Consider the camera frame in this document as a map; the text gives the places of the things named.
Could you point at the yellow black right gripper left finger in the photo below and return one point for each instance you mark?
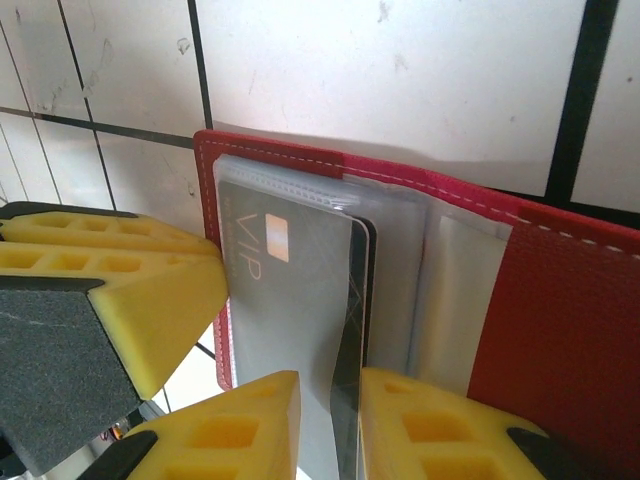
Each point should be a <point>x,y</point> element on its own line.
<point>225,440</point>

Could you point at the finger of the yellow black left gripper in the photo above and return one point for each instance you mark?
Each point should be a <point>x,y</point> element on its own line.
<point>100,230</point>
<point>150,310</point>

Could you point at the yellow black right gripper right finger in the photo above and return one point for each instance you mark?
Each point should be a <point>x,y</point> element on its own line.
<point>440,440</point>

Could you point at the red leather card holder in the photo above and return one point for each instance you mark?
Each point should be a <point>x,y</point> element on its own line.
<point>550,325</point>

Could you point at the black VIP card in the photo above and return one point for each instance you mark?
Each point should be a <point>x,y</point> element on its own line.
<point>362,265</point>

